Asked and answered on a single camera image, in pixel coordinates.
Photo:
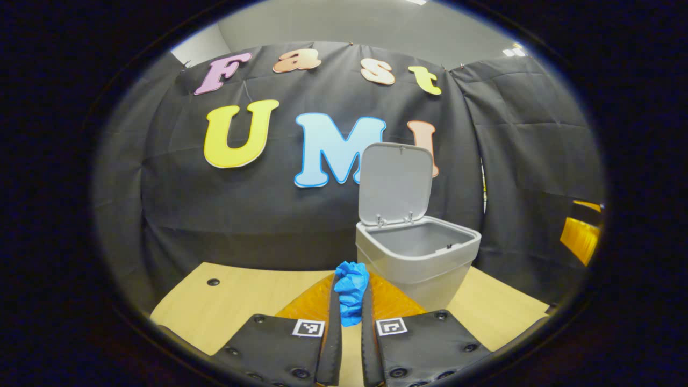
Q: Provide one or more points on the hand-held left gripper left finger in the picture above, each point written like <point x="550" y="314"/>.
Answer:
<point x="334" y="349"/>

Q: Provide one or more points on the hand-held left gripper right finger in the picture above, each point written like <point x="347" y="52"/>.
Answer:
<point x="368" y="355"/>

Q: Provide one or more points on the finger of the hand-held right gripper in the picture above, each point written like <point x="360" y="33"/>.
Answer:
<point x="588" y="210"/>
<point x="580" y="239"/>

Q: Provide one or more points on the blue paper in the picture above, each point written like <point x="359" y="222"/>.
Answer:
<point x="350" y="290"/>

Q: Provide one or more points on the white desktop garbage bin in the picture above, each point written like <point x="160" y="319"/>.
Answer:
<point x="414" y="269"/>

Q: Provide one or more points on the wooden desktop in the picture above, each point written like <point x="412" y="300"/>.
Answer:
<point x="215" y="312"/>

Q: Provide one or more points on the small ceiling light panel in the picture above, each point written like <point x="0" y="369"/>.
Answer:
<point x="514" y="51"/>

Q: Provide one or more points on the black backdrop cloth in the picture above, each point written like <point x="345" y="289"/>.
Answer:
<point x="215" y="215"/>

